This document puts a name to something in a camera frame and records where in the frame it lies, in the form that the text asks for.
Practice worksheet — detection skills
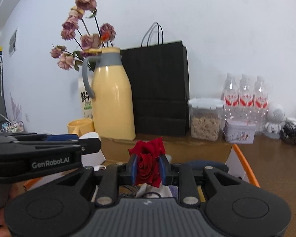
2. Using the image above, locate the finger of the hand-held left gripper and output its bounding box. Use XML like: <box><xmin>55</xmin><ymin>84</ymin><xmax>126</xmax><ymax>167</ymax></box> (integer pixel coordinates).
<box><xmin>11</xmin><ymin>138</ymin><xmax>102</xmax><ymax>156</ymax></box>
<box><xmin>12</xmin><ymin>133</ymin><xmax>80</xmax><ymax>144</ymax></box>

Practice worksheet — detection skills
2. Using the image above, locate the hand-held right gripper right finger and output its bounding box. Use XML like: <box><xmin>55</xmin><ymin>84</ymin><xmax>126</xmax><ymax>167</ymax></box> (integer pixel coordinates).
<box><xmin>159</xmin><ymin>154</ymin><xmax>240</xmax><ymax>206</ymax></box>

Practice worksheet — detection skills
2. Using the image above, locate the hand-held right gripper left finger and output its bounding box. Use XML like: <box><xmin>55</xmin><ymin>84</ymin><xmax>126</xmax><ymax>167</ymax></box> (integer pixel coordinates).
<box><xmin>56</xmin><ymin>154</ymin><xmax>139</xmax><ymax>206</ymax></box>

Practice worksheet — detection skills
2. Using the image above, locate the red rose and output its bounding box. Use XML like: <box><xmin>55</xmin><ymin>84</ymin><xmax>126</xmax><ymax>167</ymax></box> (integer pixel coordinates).
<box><xmin>127</xmin><ymin>136</ymin><xmax>166</xmax><ymax>188</ymax></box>

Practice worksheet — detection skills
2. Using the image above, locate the white cloth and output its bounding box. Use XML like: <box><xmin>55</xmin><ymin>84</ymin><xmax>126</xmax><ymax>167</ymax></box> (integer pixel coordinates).
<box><xmin>135</xmin><ymin>185</ymin><xmax>173</xmax><ymax>198</ymax></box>

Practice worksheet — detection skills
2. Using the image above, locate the black braided cable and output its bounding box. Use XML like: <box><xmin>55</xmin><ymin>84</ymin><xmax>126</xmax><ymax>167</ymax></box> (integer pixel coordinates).
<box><xmin>118</xmin><ymin>186</ymin><xmax>139</xmax><ymax>198</ymax></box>

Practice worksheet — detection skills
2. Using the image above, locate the red cardboard box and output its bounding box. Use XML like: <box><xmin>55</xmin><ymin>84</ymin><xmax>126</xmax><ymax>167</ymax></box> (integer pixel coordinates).
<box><xmin>22</xmin><ymin>132</ymin><xmax>261</xmax><ymax>196</ymax></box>

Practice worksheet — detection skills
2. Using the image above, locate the dark zip pouch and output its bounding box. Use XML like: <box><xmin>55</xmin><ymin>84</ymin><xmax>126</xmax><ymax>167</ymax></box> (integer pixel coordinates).
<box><xmin>187</xmin><ymin>160</ymin><xmax>229</xmax><ymax>172</ymax></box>

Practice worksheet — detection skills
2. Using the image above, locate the person's left hand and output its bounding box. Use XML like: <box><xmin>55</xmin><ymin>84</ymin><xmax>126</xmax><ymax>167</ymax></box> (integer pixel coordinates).
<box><xmin>0</xmin><ymin>185</ymin><xmax>23</xmax><ymax>230</ymax></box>

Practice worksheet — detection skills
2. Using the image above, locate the yellow mug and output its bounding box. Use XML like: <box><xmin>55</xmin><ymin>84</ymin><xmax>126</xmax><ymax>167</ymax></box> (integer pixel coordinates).
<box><xmin>67</xmin><ymin>118</ymin><xmax>96</xmax><ymax>141</ymax></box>

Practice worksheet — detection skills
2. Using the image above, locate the milk carton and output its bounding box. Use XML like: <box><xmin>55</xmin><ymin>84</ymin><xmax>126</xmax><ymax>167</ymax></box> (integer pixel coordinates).
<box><xmin>78</xmin><ymin>77</ymin><xmax>94</xmax><ymax>120</ymax></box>

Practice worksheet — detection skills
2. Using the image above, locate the yellow thermos jug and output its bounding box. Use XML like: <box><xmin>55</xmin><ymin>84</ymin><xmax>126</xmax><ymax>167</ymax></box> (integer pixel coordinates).
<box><xmin>81</xmin><ymin>47</ymin><xmax>136</xmax><ymax>141</ymax></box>

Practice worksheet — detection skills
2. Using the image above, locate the clear container of seeds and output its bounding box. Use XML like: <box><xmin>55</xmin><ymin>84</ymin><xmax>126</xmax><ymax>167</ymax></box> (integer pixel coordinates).
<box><xmin>187</xmin><ymin>98</ymin><xmax>224</xmax><ymax>142</ymax></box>

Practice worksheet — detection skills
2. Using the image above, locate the black paper bag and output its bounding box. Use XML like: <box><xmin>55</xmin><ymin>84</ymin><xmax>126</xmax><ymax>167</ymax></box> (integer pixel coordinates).
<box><xmin>121</xmin><ymin>21</ymin><xmax>190</xmax><ymax>138</ymax></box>

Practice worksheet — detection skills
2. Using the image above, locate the white metal tin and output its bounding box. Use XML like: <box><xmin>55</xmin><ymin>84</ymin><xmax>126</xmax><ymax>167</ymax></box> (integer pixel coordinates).
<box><xmin>223</xmin><ymin>119</ymin><xmax>257</xmax><ymax>144</ymax></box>

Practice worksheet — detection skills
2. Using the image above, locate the dried pink rose bouquet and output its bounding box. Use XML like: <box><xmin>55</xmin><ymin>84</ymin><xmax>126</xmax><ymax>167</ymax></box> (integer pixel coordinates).
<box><xmin>50</xmin><ymin>0</ymin><xmax>117</xmax><ymax>72</ymax></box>

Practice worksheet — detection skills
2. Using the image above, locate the water bottle red label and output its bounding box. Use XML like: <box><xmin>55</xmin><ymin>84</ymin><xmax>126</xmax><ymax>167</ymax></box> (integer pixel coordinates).
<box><xmin>253</xmin><ymin>76</ymin><xmax>269</xmax><ymax>135</ymax></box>
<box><xmin>222</xmin><ymin>72</ymin><xmax>239</xmax><ymax>122</ymax></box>
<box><xmin>238</xmin><ymin>73</ymin><xmax>255</xmax><ymax>124</ymax></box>

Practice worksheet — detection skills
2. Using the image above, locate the white robot toy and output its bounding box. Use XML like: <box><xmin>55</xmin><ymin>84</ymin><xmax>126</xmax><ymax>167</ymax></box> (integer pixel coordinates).
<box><xmin>264</xmin><ymin>103</ymin><xmax>286</xmax><ymax>139</ymax></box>

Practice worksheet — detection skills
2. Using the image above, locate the wire rack with items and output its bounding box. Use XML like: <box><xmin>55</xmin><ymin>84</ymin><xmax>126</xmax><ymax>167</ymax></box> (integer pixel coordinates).
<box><xmin>0</xmin><ymin>119</ymin><xmax>25</xmax><ymax>134</ymax></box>

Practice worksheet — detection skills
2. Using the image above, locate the small wall picture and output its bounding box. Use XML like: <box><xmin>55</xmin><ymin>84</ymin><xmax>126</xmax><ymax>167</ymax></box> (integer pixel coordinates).
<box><xmin>8</xmin><ymin>29</ymin><xmax>18</xmax><ymax>56</ymax></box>

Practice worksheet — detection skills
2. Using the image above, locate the tangled black cable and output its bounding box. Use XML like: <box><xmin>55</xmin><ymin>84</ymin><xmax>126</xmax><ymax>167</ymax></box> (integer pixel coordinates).
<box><xmin>280</xmin><ymin>120</ymin><xmax>296</xmax><ymax>145</ymax></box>

